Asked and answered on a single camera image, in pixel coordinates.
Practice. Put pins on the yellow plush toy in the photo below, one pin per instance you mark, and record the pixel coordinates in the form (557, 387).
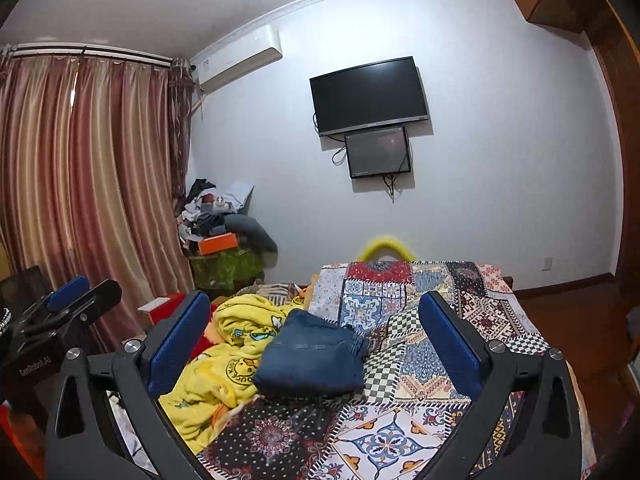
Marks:
(385, 246)

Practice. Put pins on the patchwork patterned bedspread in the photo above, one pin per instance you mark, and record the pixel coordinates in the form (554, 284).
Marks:
(425, 410)

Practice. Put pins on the white air conditioner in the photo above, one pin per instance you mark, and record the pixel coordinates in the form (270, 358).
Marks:
(235, 62)

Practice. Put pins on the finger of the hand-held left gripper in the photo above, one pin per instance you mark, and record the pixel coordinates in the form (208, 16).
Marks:
(97, 300)
(67, 292)

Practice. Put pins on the white wall socket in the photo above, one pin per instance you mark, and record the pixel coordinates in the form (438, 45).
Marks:
(548, 263)

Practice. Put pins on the blue denim jacket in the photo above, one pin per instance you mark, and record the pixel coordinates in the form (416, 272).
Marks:
(310, 360)

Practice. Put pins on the striped grey cloth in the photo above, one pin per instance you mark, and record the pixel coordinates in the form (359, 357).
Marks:
(265, 291)

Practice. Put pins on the yellow duck print blanket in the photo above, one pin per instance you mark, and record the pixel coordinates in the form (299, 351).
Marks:
(225, 375)

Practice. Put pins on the pile of clutter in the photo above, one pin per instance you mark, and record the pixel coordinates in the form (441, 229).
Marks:
(205, 205)

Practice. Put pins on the pink striped curtain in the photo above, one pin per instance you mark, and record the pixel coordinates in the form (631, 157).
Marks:
(90, 185)

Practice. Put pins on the orange box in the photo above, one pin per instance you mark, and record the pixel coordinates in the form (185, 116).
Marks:
(217, 244)

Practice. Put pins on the green cloth covered table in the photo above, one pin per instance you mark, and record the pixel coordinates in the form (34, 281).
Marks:
(225, 270)

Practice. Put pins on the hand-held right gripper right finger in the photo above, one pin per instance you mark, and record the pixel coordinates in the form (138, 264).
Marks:
(450, 345)

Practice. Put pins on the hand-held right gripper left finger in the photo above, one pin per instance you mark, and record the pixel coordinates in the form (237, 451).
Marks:
(180, 345)

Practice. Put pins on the small black monitor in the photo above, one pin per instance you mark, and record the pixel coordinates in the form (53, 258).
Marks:
(377, 152)

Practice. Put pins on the orange plush toy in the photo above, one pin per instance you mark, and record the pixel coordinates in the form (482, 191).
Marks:
(305, 292)

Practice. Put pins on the white curtain rail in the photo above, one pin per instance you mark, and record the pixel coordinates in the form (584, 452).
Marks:
(100, 52)

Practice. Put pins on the brown wooden door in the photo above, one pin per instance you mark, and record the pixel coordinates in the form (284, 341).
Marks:
(620, 185)

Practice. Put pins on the red box white lid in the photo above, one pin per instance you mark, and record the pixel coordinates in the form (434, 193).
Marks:
(160, 310)

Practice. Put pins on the large black wall television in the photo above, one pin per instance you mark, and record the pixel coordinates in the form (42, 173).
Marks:
(370, 95)

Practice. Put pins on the red cloth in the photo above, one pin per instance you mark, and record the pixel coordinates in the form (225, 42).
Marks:
(202, 335)

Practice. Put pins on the dark wooden board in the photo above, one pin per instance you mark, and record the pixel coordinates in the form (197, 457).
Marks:
(22, 285)

